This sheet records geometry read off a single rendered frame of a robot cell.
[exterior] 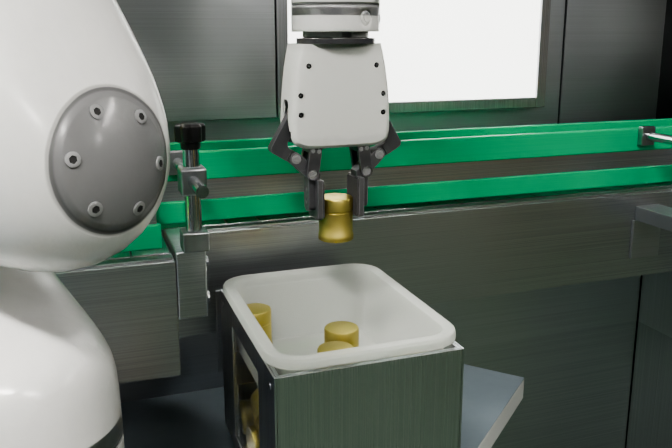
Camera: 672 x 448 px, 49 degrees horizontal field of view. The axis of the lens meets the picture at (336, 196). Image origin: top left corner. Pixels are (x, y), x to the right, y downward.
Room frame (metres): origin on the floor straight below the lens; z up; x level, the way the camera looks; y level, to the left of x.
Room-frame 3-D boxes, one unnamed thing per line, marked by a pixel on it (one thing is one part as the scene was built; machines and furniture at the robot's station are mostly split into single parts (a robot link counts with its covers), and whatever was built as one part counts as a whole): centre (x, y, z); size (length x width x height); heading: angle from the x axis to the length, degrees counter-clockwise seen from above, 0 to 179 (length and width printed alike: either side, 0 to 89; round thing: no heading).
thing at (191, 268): (0.74, 0.16, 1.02); 0.09 x 0.04 x 0.07; 20
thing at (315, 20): (0.72, 0.00, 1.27); 0.09 x 0.08 x 0.03; 109
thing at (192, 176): (0.72, 0.15, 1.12); 0.17 x 0.03 x 0.12; 20
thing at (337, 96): (0.72, 0.00, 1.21); 0.10 x 0.07 x 0.11; 109
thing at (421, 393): (0.69, 0.02, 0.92); 0.27 x 0.17 x 0.15; 20
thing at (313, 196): (0.71, 0.03, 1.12); 0.03 x 0.03 x 0.07; 19
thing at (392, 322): (0.67, 0.01, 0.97); 0.22 x 0.17 x 0.09; 20
